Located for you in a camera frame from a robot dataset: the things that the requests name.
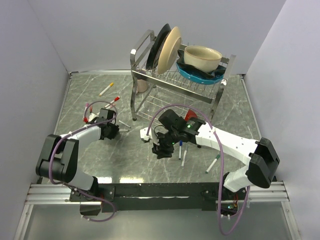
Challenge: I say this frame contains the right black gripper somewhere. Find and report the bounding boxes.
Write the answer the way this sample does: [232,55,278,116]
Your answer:
[151,128,181,160]

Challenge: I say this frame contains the black marker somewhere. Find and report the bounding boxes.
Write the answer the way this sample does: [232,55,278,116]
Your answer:
[118,120,132,128]

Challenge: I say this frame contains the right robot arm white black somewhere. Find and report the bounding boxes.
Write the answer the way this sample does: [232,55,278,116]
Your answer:
[140,109,280,199]

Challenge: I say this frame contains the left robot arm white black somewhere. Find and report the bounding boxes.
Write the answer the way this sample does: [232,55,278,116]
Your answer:
[35,108,119,201]

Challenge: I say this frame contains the dark blue cap marker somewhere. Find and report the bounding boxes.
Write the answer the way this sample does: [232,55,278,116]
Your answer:
[178,140,183,160]

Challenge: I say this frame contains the red bowl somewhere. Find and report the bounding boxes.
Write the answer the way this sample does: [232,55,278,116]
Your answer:
[184,109,198,122]

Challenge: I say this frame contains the grey cap marker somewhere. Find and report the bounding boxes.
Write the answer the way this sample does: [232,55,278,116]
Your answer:
[181,149,188,168]

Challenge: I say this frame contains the red cap marker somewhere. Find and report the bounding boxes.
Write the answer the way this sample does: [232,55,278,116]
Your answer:
[104,96,121,108]

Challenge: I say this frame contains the pink cap marker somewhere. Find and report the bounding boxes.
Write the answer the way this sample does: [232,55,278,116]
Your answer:
[83,102,89,119]

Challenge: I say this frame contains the yellow cap marker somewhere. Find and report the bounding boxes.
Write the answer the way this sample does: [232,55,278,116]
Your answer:
[99,82,114,97]

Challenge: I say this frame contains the teal cap marker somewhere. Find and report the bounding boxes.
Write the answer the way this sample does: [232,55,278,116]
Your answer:
[205,154,221,174]

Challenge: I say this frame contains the stainless steel dish rack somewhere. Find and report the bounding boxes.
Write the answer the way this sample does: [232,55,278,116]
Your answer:
[130,29,236,121]

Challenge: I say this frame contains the blue dotted dish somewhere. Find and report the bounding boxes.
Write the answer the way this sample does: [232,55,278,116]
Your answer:
[176,64,224,85]

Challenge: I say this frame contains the pink cup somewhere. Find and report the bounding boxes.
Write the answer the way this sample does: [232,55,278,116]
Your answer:
[136,79,149,94]

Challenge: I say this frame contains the black base beam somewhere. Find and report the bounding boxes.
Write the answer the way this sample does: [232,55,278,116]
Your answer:
[69,181,251,216]

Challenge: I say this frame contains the black plate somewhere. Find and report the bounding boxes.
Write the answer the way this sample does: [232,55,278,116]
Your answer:
[146,23,172,70]

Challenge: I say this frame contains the cream ceramic bowl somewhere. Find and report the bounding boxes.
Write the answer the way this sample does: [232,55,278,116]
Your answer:
[183,45,222,73]

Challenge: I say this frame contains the beige plate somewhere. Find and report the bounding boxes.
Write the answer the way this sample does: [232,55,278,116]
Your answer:
[157,26,182,75]

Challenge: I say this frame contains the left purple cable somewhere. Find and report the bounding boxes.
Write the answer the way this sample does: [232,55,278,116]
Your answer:
[48,100,118,223]

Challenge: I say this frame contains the aluminium rail frame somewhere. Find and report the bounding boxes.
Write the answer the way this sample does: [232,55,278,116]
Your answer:
[24,182,290,205]

